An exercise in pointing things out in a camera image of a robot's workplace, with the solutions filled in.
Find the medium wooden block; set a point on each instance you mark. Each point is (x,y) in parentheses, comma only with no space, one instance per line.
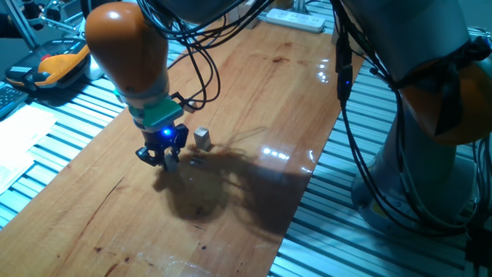
(232,16)
(251,21)

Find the black computer keyboard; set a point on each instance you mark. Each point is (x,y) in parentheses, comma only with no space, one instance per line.
(9,98)

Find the orange black teach pendant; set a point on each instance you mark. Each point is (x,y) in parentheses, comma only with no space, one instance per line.
(46,65)

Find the grey fan base plate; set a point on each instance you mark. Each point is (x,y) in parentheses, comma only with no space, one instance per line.
(79,27)

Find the glossy wooden board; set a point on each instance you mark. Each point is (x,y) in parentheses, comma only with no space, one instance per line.
(115,231)

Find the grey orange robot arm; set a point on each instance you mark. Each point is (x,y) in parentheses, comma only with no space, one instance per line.
(127,50)

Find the person left hand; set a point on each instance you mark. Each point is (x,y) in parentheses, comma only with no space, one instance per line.
(32,13)

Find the dark sleeved forearm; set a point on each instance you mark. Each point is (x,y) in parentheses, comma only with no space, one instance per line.
(9,25)

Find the white computer mouse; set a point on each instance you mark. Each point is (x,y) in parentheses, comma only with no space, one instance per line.
(93,71)

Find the grey metal frame post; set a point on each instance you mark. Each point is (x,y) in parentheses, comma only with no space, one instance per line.
(23,29)

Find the large wooden block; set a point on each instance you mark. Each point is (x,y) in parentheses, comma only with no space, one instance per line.
(334,38)

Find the black handheld device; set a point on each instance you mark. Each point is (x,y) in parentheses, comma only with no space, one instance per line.
(53,13)

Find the silver metal post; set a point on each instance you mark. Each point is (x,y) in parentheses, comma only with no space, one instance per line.
(300,5)

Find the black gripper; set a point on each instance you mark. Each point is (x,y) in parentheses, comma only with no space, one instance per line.
(166,139)

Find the white power strip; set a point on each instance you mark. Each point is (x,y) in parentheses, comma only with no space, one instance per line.
(296,20)

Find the white paper sheets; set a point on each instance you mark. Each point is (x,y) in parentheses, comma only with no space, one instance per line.
(23,134)

